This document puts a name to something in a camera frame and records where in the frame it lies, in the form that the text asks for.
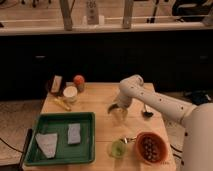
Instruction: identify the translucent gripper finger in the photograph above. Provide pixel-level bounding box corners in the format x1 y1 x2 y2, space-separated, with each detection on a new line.
115 108 128 122

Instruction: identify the green pepper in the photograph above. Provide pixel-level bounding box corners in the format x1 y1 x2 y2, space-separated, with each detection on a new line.
107 103 119 114

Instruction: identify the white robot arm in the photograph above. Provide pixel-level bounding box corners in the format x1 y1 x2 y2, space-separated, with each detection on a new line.
116 75 213 171

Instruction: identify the black and white spoon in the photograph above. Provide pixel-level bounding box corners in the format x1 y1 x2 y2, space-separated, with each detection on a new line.
143 104 153 118

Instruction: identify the small metal clip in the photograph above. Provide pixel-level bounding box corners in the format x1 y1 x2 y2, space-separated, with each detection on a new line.
121 137 136 144

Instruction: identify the orange bowl with dark berries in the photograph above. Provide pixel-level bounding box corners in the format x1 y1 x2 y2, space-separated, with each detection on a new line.
134 132 168 165

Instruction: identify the orange topped shaker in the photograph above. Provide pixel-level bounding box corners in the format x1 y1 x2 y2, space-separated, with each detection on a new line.
73 75 85 92

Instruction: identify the blue-grey sponge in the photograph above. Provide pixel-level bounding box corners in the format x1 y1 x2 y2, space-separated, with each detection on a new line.
68 123 81 144

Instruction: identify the white round container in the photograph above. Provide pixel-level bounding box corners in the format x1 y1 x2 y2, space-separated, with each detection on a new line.
63 86 78 103

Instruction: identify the green plastic tray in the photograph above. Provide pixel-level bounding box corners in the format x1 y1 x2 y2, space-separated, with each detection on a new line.
24 112 95 166

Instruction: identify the grey cloth piece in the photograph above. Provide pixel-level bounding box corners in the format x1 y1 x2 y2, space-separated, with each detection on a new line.
35 133 58 158

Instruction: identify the black cable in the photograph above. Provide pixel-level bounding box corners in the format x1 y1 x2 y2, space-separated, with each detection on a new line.
169 143 184 168

